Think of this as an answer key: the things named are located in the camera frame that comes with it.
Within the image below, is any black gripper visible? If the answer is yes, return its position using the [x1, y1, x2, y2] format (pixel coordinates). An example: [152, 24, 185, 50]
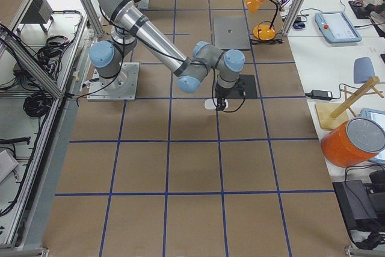
[214, 84, 232, 111]

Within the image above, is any white computer mouse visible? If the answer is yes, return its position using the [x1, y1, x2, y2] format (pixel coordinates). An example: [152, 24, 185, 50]
[204, 98, 229, 110]

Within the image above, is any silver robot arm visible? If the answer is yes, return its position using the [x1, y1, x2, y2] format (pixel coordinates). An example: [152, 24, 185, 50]
[98, 0, 245, 112]

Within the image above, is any black mousepad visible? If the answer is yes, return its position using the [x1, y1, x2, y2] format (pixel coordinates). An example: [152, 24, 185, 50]
[227, 75, 258, 99]

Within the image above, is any grey closed laptop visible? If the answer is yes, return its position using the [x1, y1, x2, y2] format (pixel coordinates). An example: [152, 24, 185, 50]
[214, 15, 250, 51]

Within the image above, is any orange desk lamp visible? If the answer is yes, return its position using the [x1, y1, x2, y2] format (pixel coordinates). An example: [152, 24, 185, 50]
[244, 0, 278, 42]

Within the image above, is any black power adapter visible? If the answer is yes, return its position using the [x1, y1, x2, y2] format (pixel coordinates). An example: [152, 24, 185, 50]
[310, 90, 333, 101]

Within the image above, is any wooden stand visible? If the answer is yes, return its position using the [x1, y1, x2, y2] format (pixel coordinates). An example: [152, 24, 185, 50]
[315, 76, 384, 130]

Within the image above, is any orange cylindrical container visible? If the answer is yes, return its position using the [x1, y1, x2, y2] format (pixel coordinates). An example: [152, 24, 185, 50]
[321, 117, 384, 167]

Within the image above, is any black box device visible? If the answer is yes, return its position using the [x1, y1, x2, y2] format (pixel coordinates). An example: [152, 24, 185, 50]
[333, 180, 377, 231]

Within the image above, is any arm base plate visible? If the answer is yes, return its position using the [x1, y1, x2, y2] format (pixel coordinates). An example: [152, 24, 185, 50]
[87, 62, 140, 101]

